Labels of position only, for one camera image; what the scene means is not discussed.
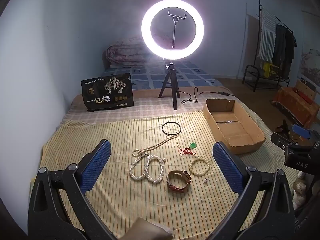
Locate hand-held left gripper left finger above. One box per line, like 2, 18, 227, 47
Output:
27, 139, 118, 240

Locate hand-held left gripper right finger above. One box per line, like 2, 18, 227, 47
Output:
212, 141, 297, 240

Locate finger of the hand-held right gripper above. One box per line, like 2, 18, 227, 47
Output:
292, 124, 312, 139

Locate white twisted pearl necklace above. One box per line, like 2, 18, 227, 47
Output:
129, 154, 165, 184

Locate cream bead bracelet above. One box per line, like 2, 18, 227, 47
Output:
189, 156, 210, 176

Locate cardboard box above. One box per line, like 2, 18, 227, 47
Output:
202, 98, 266, 155

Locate brown leather strap watch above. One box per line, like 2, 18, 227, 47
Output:
167, 170, 192, 193

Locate long cream bead necklace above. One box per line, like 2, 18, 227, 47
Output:
132, 132, 179, 158

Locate black clamp stand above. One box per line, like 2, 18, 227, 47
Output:
277, 119, 291, 133

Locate orange cloth covered stool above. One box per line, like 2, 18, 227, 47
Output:
272, 86, 320, 130

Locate yellow striped cloth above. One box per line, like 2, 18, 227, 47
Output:
30, 110, 298, 240

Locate cream patterned cloth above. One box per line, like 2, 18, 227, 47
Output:
292, 174, 311, 211

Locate tan box with red strip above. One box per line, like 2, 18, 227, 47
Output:
295, 79, 317, 105

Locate yellow box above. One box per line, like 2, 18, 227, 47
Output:
262, 62, 279, 78

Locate black printed snack bag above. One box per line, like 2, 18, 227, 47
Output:
81, 73, 135, 112

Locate black metal clothes rack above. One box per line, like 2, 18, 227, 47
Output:
242, 0, 297, 92

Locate tan plaid bed blanket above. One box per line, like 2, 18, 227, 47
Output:
61, 86, 275, 133

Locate beige cushion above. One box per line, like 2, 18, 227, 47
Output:
120, 217, 174, 240

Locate hanging dark clothes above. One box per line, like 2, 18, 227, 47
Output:
272, 24, 297, 73

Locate blue patterned bedsheet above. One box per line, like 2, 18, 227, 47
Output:
104, 59, 223, 92

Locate hanging striped cloth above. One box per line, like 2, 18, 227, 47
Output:
259, 6, 277, 63

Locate black tripod stand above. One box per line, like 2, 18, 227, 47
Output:
158, 60, 181, 110

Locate folded floral quilt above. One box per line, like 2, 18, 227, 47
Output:
106, 36, 160, 68

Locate phone holder clamp on rod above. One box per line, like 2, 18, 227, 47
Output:
167, 10, 187, 49

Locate green pendant on red cord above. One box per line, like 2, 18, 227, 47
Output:
176, 141, 198, 156

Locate wall poster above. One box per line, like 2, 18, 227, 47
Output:
300, 47, 320, 85

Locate thin black ring bangle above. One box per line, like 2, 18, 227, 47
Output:
162, 122, 182, 136

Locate black cable with inline switch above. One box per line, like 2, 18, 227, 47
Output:
179, 87, 235, 104

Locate round white ring light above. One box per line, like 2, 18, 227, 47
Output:
141, 0, 205, 61

